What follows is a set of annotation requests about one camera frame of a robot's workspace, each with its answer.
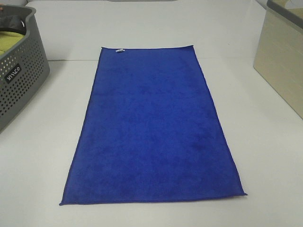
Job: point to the blue towel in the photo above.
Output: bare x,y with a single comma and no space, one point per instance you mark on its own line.
151,133

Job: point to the grey perforated plastic basket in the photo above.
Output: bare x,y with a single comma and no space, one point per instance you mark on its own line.
25,70

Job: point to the beige plastic bin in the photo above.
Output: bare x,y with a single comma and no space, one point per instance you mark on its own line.
279,55

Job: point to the yellow-green towel in basket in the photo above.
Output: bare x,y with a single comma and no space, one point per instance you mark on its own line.
7,41

